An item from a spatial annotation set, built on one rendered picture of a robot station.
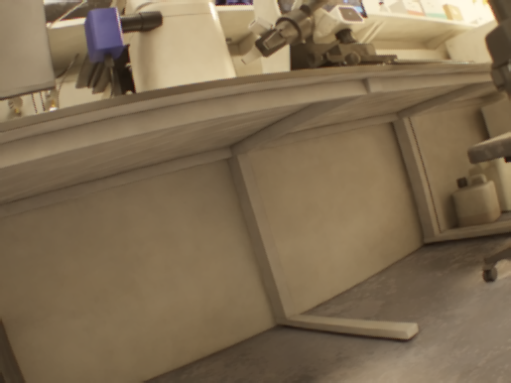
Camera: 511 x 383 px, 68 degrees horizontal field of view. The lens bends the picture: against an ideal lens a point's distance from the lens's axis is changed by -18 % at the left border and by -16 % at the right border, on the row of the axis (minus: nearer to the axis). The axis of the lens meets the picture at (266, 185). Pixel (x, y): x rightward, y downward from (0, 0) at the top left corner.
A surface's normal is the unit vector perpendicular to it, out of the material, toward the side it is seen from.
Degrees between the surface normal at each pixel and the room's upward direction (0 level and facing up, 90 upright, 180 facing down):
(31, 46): 86
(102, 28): 90
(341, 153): 90
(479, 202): 91
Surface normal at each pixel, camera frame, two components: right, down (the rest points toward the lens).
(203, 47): 0.53, -0.15
